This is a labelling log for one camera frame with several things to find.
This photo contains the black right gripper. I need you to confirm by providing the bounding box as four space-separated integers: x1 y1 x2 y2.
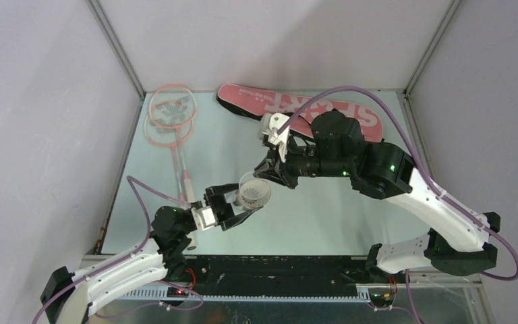
253 132 351 189

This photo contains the clear plastic tube lid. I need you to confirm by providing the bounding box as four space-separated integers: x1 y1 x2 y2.
239 171 261 191

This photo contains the white shuttlecock tube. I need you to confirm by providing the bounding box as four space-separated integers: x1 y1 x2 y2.
234 179 272 210

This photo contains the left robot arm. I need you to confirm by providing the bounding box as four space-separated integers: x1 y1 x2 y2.
33 182 271 323

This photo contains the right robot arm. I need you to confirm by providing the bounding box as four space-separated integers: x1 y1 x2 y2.
254 110 500 282

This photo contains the pink sport racket bag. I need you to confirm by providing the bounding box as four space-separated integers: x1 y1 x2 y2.
217 84 384 142

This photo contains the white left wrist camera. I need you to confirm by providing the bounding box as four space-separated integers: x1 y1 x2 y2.
191 201 218 231

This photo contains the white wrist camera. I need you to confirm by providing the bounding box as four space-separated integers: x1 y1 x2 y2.
258 113 291 162
191 201 218 231

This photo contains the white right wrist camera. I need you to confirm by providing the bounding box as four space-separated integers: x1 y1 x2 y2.
258 113 291 162

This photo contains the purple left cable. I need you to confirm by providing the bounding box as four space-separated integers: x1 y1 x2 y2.
31 175 206 324

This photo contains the purple cable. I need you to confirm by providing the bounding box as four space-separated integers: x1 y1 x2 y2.
31 175 206 324
277 86 518 281

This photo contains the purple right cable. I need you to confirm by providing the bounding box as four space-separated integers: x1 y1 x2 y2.
277 86 518 281

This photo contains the aluminium front frame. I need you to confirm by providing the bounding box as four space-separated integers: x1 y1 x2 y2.
90 255 488 323

